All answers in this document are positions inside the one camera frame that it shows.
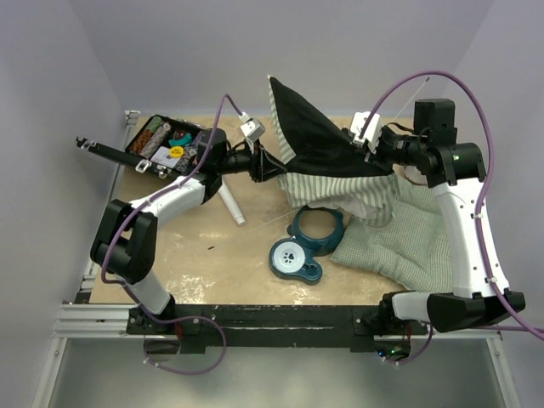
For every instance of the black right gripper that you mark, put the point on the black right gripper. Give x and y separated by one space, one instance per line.
377 158

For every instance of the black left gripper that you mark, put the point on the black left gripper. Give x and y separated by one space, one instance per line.
263 167

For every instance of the green striped pet tent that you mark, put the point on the green striped pet tent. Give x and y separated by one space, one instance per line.
322 168

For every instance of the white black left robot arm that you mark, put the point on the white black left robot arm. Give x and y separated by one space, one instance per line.
125 243

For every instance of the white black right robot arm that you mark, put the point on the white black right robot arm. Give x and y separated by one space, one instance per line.
456 175

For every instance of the teal pet bowl stand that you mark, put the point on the teal pet bowl stand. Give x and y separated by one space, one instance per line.
293 258

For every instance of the green checkered pet cushion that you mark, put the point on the green checkered pet cushion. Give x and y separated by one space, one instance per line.
412 250

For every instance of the white toy microphone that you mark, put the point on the white toy microphone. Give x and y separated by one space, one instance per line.
231 204

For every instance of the teal dealer button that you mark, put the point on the teal dealer button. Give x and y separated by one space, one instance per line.
180 138

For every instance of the yellow big blind button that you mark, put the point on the yellow big blind button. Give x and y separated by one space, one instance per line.
176 151

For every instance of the black poker chip case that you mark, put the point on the black poker chip case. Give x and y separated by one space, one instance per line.
144 144

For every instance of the white playing card deck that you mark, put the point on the white playing card deck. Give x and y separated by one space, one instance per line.
163 157

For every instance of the green yellow chip stack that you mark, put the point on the green yellow chip stack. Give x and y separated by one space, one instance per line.
154 123

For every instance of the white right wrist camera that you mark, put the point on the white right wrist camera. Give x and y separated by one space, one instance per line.
366 130

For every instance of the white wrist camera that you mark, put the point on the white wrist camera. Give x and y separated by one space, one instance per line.
366 130
251 128

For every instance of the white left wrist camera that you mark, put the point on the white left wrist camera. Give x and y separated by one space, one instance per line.
251 128

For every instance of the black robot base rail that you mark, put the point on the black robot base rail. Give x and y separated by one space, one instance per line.
352 327

